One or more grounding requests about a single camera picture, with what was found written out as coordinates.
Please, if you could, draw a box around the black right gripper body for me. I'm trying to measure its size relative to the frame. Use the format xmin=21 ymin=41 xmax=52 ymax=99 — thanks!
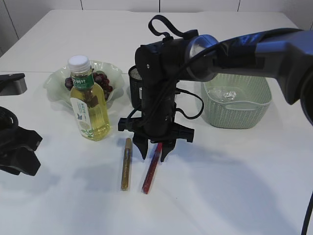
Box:
xmin=118 ymin=38 xmax=194 ymax=142

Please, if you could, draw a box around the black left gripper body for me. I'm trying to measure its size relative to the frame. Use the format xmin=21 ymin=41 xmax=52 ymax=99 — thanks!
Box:
xmin=0 ymin=73 xmax=27 ymax=155

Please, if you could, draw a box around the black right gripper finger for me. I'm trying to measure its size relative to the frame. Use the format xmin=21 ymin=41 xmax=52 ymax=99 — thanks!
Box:
xmin=133 ymin=133 xmax=148 ymax=160
xmin=160 ymin=139 xmax=176 ymax=162

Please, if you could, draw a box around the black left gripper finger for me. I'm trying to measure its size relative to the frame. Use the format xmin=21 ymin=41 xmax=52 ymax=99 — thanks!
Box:
xmin=17 ymin=127 xmax=43 ymax=151
xmin=0 ymin=147 xmax=40 ymax=176

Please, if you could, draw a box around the gold glitter pen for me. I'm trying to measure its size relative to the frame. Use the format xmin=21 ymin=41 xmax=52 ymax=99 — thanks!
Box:
xmin=120 ymin=138 xmax=133 ymax=190

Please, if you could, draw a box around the red glitter pen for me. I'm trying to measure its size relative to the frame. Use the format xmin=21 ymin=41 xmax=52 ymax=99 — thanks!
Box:
xmin=142 ymin=143 xmax=162 ymax=194

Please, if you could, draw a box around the purple grape bunch with leaves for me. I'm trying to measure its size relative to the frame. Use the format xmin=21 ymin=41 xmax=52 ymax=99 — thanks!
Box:
xmin=65 ymin=71 xmax=113 ymax=101

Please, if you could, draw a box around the yellow tea bottle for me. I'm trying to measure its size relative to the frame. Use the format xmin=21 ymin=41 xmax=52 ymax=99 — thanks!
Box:
xmin=68 ymin=55 xmax=110 ymax=141

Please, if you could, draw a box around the clear plastic sheet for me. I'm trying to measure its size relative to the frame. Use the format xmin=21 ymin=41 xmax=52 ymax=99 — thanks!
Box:
xmin=208 ymin=87 xmax=237 ymax=103

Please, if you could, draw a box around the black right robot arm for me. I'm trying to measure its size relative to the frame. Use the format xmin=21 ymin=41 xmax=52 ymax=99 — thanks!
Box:
xmin=118 ymin=28 xmax=313 ymax=159

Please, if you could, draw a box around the black mesh pen holder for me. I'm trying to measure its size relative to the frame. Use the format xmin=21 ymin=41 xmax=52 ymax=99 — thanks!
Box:
xmin=128 ymin=66 xmax=142 ymax=108

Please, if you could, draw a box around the green wavy glass plate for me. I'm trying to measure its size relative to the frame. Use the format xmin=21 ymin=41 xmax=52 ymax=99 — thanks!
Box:
xmin=44 ymin=60 xmax=125 ymax=107

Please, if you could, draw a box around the green woven plastic basket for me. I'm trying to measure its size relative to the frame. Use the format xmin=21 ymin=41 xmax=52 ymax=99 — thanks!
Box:
xmin=201 ymin=73 xmax=272 ymax=129

